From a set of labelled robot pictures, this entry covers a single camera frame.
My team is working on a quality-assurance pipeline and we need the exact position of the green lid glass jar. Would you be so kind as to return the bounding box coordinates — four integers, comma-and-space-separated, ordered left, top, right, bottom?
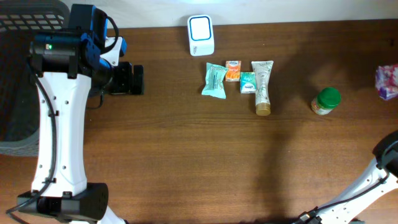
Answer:
311, 87, 341, 115

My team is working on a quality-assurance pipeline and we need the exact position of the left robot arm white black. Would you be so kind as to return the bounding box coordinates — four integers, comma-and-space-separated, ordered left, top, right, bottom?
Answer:
6, 4, 144, 224

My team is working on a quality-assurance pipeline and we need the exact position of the grey plastic mesh basket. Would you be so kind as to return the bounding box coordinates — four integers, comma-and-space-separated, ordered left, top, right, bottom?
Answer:
1, 0, 70, 157

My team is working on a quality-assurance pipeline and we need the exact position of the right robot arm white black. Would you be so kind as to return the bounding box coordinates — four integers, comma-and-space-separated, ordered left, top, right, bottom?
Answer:
294, 131, 397, 224

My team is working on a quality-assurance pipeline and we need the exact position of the red purple snack package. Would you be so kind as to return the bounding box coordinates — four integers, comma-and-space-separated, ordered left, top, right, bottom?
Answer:
375, 64, 397, 100

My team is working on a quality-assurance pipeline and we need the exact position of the white cream tube gold cap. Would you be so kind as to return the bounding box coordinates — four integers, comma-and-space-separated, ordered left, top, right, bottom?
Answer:
251, 60, 274, 116

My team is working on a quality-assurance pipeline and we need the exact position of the teal tissue pack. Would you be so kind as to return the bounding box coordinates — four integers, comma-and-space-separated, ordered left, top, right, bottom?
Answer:
240, 72, 256, 94

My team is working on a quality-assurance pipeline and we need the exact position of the teal pouch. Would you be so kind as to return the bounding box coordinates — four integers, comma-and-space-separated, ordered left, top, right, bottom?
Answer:
201, 63, 228, 99

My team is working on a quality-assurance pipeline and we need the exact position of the orange tissue pack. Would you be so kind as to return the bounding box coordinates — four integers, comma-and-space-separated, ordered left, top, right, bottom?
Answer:
225, 60, 241, 82

